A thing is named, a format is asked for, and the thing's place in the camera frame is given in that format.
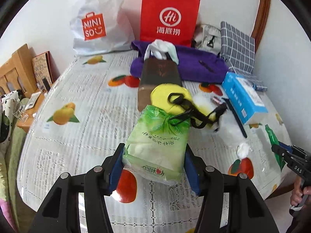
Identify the white sponge block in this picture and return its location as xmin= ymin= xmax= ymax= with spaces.
xmin=192 ymin=92 xmax=247 ymax=147

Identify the fruit print sachet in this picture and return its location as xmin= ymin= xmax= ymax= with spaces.
xmin=211 ymin=96 xmax=223 ymax=106

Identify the green tissue pack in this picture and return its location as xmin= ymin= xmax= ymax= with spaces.
xmin=122 ymin=105 xmax=190 ymax=186

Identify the yellow black pouch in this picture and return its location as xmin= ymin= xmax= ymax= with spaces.
xmin=150 ymin=84 xmax=227 ymax=129

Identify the white glove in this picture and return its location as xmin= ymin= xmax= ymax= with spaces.
xmin=144 ymin=39 xmax=179 ymax=65

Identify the person right hand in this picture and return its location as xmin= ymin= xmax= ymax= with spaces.
xmin=290 ymin=176 xmax=311 ymax=206

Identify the white cotton ball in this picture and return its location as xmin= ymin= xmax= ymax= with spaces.
xmin=236 ymin=143 xmax=251 ymax=160

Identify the blue tissue pack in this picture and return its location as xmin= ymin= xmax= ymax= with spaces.
xmin=222 ymin=72 xmax=268 ymax=125

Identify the wooden nightstand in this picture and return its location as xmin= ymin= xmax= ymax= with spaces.
xmin=17 ymin=94 xmax=45 ymax=133

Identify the grey checkered fabric cushion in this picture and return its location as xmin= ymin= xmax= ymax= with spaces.
xmin=220 ymin=21 xmax=268 ymax=91

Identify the colourful bedding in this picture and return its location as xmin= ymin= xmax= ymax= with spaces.
xmin=1 ymin=90 xmax=27 ymax=232

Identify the purple towel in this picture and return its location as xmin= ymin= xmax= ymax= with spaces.
xmin=130 ymin=41 xmax=229 ymax=84

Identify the beige grey backpack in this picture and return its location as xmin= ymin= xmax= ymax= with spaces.
xmin=193 ymin=24 xmax=221 ymax=55

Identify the patterned book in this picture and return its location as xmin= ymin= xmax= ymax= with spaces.
xmin=32 ymin=51 xmax=54 ymax=86

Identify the wooden headboard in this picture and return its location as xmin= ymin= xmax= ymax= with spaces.
xmin=1 ymin=44 xmax=37 ymax=98

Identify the dark green tea tin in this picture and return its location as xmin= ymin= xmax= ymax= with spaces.
xmin=137 ymin=57 xmax=182 ymax=112

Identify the red paper shopping bag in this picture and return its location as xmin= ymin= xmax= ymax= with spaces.
xmin=140 ymin=0 xmax=200 ymax=47

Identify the white Miniso plastic bag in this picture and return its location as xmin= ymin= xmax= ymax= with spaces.
xmin=69 ymin=0 xmax=135 ymax=56

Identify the brown wooden door frame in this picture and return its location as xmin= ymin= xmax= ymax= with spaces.
xmin=251 ymin=0 xmax=271 ymax=52

